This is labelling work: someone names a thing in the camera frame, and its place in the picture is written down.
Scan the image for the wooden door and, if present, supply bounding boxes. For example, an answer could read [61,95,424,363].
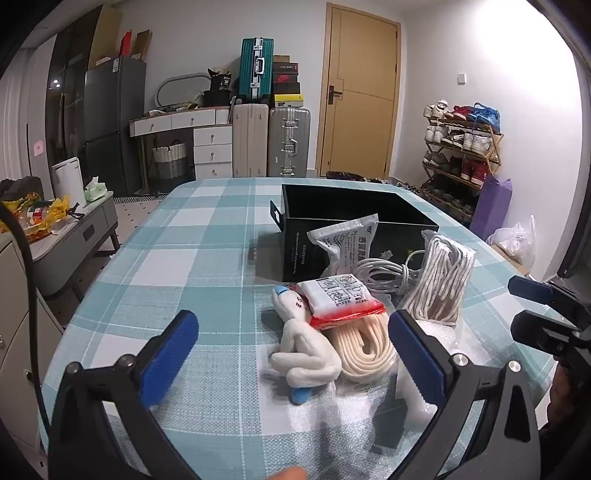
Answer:
[318,2,400,178]

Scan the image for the bagged cream strap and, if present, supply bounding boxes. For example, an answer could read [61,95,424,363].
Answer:
[325,311,400,384]

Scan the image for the white plush toy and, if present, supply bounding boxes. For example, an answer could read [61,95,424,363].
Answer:
[269,284,343,406]

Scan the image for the pile of dark shoes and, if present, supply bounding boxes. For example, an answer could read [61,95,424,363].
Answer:
[325,170,421,190]

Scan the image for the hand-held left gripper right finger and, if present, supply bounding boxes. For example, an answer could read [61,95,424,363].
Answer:
[388,310,541,480]

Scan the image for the white cable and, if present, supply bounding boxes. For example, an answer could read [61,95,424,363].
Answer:
[351,249,428,296]

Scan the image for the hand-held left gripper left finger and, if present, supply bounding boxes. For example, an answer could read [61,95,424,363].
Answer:
[48,310,200,480]

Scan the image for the cardboard boxes on refrigerator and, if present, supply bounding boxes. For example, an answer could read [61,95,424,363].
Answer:
[88,4,153,65]

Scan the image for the oval white frame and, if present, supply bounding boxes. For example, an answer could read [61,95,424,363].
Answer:
[156,71,211,109]

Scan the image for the white desk with drawers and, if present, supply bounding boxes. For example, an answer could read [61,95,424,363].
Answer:
[129,107,234,180]

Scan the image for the silver medicine packet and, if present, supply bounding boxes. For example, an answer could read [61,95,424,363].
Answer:
[307,213,380,280]

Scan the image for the person's left hand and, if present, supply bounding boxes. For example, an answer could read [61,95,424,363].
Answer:
[265,466,309,480]

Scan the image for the white appliance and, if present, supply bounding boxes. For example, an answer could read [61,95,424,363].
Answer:
[52,157,86,208]

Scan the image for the white cabinet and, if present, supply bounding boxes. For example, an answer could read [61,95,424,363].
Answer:
[0,231,65,462]

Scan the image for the woven basket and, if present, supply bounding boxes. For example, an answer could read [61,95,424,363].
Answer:
[152,142,188,178]

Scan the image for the wooden shoe rack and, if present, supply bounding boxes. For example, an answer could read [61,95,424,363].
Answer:
[421,99,504,222]

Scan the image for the yellow snack bags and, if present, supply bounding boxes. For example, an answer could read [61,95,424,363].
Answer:
[0,194,86,243]

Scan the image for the grey refrigerator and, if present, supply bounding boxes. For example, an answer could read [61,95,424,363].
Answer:
[84,58,147,197]

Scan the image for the silver suitcase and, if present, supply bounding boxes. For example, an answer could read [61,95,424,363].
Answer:
[268,106,311,177]

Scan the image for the dark glass cabinet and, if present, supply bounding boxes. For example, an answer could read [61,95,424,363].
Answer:
[46,4,102,185]

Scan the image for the beige suitcase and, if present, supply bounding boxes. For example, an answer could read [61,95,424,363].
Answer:
[231,102,270,178]

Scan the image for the green tissue pack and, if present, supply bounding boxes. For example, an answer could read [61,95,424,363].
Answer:
[84,176,110,202]

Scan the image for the black cable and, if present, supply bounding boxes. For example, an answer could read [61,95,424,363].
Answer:
[0,200,51,430]

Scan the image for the teal suitcase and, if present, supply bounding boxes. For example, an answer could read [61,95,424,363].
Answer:
[239,38,274,104]

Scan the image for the purple bag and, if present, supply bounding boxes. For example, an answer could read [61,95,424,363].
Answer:
[468,173,513,243]

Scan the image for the white plastic bag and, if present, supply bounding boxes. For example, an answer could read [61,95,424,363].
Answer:
[487,215,537,266]

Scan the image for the red and white packet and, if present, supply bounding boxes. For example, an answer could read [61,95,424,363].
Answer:
[295,273,386,330]

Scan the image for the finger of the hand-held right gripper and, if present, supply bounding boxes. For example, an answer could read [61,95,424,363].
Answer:
[508,276,591,324]
[510,310,583,357]

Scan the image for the blue bag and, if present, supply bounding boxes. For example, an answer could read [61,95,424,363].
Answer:
[468,102,502,130]

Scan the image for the black cardboard box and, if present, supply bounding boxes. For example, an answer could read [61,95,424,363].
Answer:
[269,184,440,283]

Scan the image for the rows of sneakers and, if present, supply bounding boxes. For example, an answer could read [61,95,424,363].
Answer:
[422,99,497,215]

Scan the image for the grey coffee table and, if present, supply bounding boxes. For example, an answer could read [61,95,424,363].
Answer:
[28,190,120,301]

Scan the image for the bagged white rope bundle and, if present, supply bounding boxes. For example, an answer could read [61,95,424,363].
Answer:
[401,233,476,326]

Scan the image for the dark cloth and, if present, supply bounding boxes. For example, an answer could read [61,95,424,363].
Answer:
[0,176,44,201]

